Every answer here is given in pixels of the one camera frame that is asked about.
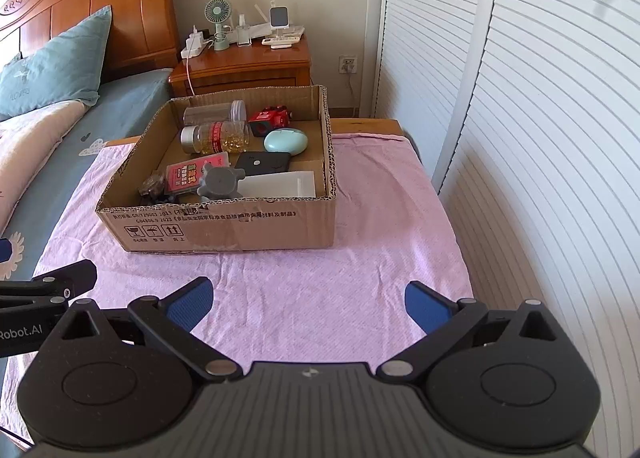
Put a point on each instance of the brown cardboard box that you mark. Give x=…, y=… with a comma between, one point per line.
x=225, y=233

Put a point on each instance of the clear plastic jar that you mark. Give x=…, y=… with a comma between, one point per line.
x=210, y=113

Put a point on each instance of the green desk fan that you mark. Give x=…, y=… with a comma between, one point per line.
x=216, y=11

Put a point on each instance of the white wall socket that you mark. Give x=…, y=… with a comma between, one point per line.
x=348, y=63

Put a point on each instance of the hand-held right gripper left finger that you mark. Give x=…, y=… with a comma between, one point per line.
x=190, y=305

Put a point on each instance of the black remote control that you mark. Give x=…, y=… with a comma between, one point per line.
x=265, y=163

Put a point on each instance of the mint green oval case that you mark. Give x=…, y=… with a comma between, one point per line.
x=285, y=141

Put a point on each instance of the teal pillow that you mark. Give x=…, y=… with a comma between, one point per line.
x=60, y=68

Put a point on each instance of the blue patterned bed sheet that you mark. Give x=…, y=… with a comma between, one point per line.
x=125, y=98

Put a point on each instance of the clear yellow capsule bottle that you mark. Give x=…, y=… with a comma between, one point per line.
x=215, y=136

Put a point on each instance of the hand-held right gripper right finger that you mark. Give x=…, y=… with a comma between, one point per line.
x=425, y=310

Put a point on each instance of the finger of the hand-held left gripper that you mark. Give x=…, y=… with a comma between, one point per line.
x=75, y=278
x=4, y=251

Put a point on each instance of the dark brown snack packet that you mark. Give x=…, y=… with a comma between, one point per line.
x=152, y=184

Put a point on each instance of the red toy train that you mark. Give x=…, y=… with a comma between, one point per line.
x=267, y=121

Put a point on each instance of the small clear spray bottle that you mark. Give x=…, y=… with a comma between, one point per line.
x=243, y=31

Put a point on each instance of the grey elephant toy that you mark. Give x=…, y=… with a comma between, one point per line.
x=217, y=183

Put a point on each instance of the pink towel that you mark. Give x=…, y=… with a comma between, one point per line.
x=300, y=278

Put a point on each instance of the pink cream quilt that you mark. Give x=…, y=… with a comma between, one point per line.
x=30, y=138

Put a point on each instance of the white screen device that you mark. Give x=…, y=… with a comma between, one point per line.
x=279, y=17

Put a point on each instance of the pink card box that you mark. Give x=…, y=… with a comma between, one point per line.
x=187, y=176

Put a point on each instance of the black toy train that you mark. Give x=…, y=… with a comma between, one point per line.
x=157, y=199

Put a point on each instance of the white charger plug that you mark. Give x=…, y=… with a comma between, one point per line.
x=198, y=36

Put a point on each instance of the white remote control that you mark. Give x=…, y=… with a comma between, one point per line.
x=280, y=41

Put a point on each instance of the white louvered closet door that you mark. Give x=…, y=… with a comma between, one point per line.
x=550, y=163
x=430, y=63

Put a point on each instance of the white power strip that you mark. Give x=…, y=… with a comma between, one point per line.
x=195, y=49

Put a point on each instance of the wooden nightstand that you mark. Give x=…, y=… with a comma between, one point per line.
x=250, y=68

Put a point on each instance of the white plastic bottle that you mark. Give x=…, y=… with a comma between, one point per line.
x=280, y=184

